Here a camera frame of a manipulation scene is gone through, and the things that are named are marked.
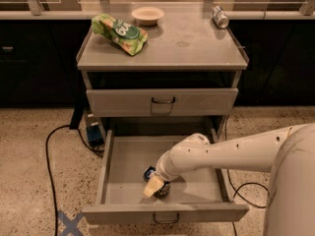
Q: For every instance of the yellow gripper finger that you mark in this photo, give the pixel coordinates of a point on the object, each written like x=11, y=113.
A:
x=154, y=184

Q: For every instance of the blue pepsi can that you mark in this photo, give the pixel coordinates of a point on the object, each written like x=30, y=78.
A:
x=164, y=190

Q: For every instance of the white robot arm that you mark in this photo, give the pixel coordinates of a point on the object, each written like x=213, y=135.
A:
x=287, y=154

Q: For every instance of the open grey middle drawer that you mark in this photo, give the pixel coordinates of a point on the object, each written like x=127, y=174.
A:
x=197, y=196

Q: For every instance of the closed grey top drawer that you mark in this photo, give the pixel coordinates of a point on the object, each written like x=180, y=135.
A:
x=161, y=102

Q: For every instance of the grey drawer cabinet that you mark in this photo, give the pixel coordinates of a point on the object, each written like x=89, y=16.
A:
x=184, y=50

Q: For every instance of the dark counter cabinets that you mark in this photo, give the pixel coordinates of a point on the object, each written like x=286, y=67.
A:
x=38, y=62

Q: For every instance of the silver soda can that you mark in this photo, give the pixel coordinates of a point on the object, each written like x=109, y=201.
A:
x=220, y=18

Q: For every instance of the blue power box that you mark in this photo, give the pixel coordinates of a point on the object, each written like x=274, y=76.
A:
x=94, y=135

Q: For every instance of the blue tape cross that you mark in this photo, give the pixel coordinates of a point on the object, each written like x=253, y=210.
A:
x=71, y=225

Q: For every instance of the green chip bag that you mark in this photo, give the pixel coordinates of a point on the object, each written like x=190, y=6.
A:
x=129, y=37

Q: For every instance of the white paper bowl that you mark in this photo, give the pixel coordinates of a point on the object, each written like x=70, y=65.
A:
x=148, y=16

